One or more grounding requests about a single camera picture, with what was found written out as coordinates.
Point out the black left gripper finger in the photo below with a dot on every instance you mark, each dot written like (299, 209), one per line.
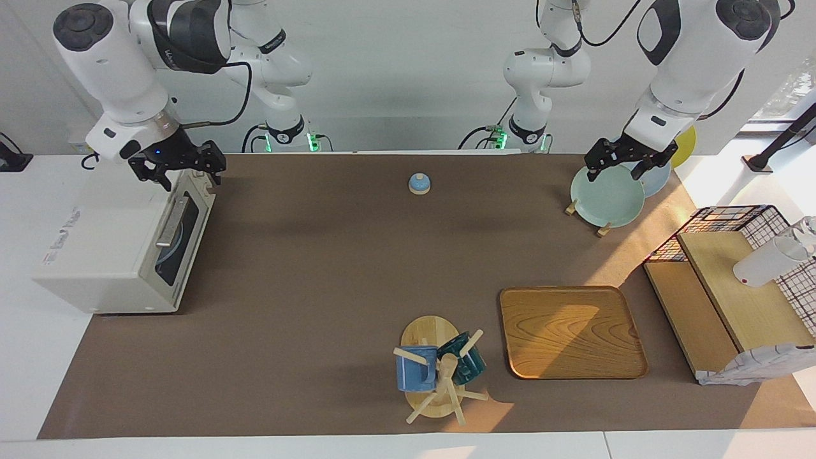
(641, 169)
(593, 162)

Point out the light wooden step shelf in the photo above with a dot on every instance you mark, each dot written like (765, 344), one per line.
(746, 306)

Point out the light blue round plate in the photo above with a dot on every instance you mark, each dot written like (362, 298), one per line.
(177, 239)

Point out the black pole wooden base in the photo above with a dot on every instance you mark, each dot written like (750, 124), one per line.
(781, 141)

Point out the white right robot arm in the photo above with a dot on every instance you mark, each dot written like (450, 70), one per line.
(121, 76)

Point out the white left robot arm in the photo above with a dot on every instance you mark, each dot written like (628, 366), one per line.
(688, 70)

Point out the brown table mat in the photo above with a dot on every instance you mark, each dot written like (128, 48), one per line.
(382, 287)

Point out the pale blue racked plate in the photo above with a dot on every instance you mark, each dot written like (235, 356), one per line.
(656, 182)

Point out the mint green plate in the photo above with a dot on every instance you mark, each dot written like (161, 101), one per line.
(605, 201)

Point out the blue ceramic mug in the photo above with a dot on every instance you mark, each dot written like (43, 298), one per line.
(411, 375)

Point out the yellow plate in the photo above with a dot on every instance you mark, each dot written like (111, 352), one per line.
(685, 150)

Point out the black desk device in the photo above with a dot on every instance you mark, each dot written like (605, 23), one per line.
(13, 160)

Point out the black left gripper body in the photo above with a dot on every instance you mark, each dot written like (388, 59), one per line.
(637, 152)

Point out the dark green ceramic mug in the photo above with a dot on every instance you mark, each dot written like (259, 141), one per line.
(473, 368)

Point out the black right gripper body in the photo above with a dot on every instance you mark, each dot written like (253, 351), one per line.
(175, 154)

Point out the small blue white bell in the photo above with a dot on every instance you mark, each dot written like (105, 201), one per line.
(419, 185)

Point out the wooden serving tray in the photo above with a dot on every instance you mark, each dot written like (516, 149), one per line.
(574, 331)

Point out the wooden plate rack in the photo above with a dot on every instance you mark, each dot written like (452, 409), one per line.
(571, 208)

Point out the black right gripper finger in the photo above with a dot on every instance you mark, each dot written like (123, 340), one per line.
(159, 180)
(217, 167)

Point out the wooden mug tree stand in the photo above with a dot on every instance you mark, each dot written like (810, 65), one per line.
(428, 331)

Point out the white wall power socket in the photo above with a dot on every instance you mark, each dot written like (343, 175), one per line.
(76, 143)

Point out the white patterned folded cloth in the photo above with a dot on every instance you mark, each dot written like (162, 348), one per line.
(752, 364)

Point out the white cylindrical cup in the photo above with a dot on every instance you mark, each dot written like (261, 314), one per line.
(765, 264)

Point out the clear glass cup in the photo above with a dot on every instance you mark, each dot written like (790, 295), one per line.
(806, 233)

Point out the white toaster oven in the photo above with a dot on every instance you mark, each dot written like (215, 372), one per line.
(102, 255)

